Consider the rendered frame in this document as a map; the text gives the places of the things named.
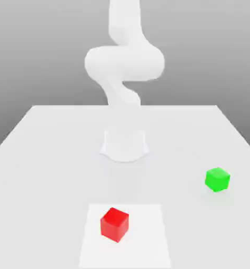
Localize small green cube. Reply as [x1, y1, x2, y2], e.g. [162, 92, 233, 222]
[204, 167, 231, 193]

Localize small red cube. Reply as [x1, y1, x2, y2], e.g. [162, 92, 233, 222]
[99, 207, 130, 244]

